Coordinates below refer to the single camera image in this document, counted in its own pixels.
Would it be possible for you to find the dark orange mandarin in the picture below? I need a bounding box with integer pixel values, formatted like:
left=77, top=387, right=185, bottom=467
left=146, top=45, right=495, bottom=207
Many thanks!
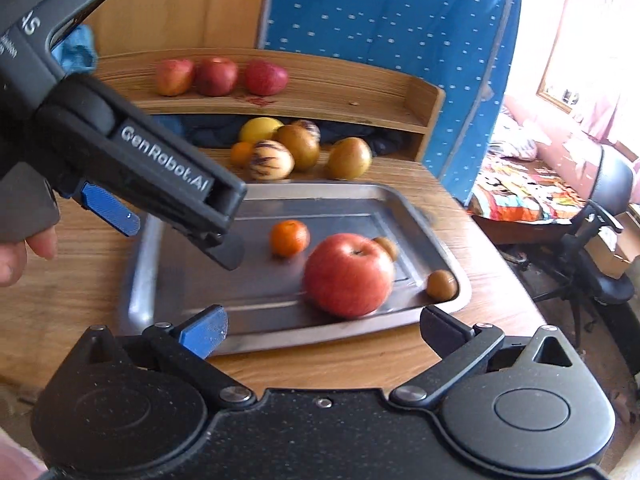
left=269, top=219, right=310, bottom=258

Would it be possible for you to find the light orange mandarin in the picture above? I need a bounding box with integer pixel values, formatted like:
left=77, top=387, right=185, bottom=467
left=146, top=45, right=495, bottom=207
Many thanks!
left=230, top=141, right=254, bottom=169

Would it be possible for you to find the large red apple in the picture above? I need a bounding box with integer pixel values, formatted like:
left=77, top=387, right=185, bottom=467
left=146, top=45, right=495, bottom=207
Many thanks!
left=303, top=233, right=395, bottom=318

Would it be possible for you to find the striped pepino melon front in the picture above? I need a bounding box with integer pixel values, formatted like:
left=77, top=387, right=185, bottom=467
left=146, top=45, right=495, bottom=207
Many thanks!
left=248, top=140, right=295, bottom=181

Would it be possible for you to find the striped pepino melon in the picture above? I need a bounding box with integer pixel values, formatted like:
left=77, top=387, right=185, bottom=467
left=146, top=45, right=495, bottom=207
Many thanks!
left=248, top=140, right=295, bottom=181
left=293, top=119, right=321, bottom=142

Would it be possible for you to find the yellow lemon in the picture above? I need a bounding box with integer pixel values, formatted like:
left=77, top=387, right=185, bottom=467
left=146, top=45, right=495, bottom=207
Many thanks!
left=239, top=117, right=283, bottom=144

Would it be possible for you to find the brown pear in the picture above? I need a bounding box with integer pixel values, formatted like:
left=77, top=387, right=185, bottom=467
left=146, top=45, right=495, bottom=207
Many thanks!
left=273, top=125, right=320, bottom=171
left=326, top=136, right=372, bottom=180

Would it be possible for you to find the striped pepino melon back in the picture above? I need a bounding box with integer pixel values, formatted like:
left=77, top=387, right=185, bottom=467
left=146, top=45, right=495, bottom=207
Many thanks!
left=293, top=119, right=321, bottom=142

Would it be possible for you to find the person's left hand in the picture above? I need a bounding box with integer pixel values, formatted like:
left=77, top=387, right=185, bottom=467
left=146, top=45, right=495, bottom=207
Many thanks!
left=0, top=226, right=58, bottom=287

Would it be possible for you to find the person's right hand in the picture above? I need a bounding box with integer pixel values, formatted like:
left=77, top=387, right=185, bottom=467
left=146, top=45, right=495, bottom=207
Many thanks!
left=0, top=429, right=47, bottom=480

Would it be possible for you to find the metal baking tray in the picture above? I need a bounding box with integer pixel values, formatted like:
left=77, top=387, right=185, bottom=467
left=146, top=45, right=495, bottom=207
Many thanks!
left=117, top=181, right=472, bottom=354

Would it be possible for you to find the light blue hanging garment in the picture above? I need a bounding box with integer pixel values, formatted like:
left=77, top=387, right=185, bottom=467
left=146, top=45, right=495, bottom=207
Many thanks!
left=51, top=25, right=99, bottom=74

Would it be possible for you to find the left red apple on shelf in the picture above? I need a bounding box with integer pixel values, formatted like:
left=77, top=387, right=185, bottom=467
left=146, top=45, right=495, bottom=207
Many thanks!
left=155, top=58, right=195, bottom=96

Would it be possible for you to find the red apple on shelf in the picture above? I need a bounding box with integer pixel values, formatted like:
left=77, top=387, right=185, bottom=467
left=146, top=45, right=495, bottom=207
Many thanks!
left=195, top=58, right=240, bottom=96
left=155, top=58, right=195, bottom=96
left=244, top=60, right=288, bottom=96

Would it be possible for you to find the black office chair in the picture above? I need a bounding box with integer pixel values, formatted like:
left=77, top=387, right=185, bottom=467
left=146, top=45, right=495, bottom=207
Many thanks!
left=526, top=145, right=634, bottom=348

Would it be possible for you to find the wooden board behind desk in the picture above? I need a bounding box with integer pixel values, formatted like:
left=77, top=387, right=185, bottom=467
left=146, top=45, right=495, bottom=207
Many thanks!
left=87, top=0, right=264, bottom=56

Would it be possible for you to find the middle red apple on shelf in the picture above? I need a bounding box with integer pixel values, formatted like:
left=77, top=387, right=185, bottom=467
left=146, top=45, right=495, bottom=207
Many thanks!
left=195, top=58, right=240, bottom=96

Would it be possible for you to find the colourful patterned bedding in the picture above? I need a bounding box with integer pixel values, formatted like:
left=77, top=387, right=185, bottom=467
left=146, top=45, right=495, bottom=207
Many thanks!
left=468, top=143, right=594, bottom=223

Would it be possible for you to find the cardboard box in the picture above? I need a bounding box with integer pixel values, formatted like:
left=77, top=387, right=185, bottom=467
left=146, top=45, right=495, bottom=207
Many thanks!
left=586, top=211, right=640, bottom=278

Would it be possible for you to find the right red apple on shelf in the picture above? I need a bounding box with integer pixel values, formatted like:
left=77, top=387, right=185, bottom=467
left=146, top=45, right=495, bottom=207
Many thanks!
left=244, top=60, right=288, bottom=96

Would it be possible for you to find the wooden desk shelf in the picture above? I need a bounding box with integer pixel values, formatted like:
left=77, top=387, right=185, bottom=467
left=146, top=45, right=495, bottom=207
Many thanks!
left=96, top=48, right=445, bottom=162

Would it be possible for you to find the blue polka dot fabric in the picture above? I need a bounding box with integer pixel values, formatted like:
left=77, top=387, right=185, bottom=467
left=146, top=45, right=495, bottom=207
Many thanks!
left=258, top=0, right=522, bottom=204

